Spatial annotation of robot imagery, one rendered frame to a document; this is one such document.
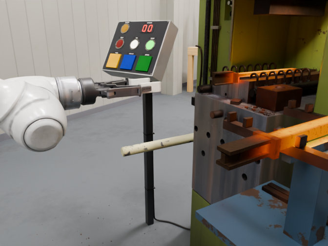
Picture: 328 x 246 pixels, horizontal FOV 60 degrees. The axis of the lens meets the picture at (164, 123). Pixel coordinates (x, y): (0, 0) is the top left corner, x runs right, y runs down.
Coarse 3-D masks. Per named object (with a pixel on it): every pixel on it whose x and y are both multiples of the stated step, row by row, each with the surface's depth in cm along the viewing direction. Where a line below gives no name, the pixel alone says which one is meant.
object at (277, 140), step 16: (288, 128) 51; (304, 128) 51; (320, 128) 52; (224, 144) 43; (240, 144) 43; (256, 144) 43; (272, 144) 45; (288, 144) 48; (224, 160) 42; (240, 160) 43; (256, 160) 44
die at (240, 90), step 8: (288, 72) 112; (296, 72) 114; (304, 72) 116; (312, 72) 116; (240, 80) 100; (248, 80) 99; (264, 80) 100; (272, 80) 102; (280, 80) 104; (288, 80) 106; (296, 80) 108; (304, 80) 110; (312, 80) 112; (216, 88) 113; (224, 88) 108; (232, 88) 104; (240, 88) 101; (248, 88) 97; (224, 96) 109; (232, 96) 105; (240, 96) 101; (248, 96) 98
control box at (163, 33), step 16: (128, 32) 143; (144, 32) 137; (160, 32) 132; (176, 32) 136; (112, 48) 147; (128, 48) 140; (144, 48) 134; (160, 48) 129; (160, 64) 131; (160, 80) 133
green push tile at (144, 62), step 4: (140, 56) 134; (144, 56) 132; (148, 56) 131; (140, 60) 133; (144, 60) 132; (148, 60) 130; (140, 64) 132; (144, 64) 131; (148, 64) 130; (136, 68) 133; (140, 68) 132; (144, 68) 130; (148, 68) 130
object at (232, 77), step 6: (216, 72) 98; (222, 72) 98; (228, 72) 99; (234, 72) 102; (246, 72) 106; (252, 72) 106; (258, 72) 106; (276, 72) 110; (216, 78) 98; (222, 78) 99; (228, 78) 101; (234, 78) 101; (216, 84) 98; (222, 84) 99
